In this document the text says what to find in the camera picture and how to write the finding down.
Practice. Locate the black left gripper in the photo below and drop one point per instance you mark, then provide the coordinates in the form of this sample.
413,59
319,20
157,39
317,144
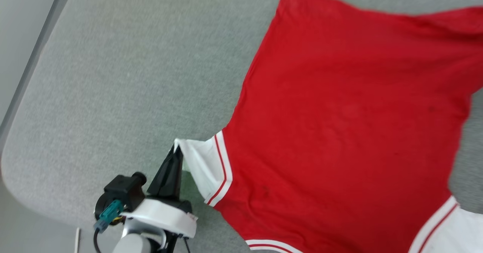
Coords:
177,203

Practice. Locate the red and white shirt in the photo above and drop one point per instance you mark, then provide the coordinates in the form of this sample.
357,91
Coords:
339,113

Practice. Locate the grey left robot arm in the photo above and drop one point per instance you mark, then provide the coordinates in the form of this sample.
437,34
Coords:
132,245

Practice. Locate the thin white strip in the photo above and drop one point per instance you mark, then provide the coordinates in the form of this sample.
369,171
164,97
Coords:
77,241

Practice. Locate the grey metal wall trim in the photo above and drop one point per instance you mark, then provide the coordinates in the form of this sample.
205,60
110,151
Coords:
37,49

